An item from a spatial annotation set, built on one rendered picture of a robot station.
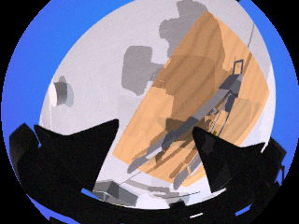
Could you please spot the light brown wooden board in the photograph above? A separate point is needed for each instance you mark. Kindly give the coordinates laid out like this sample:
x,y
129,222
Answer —
x,y
201,62

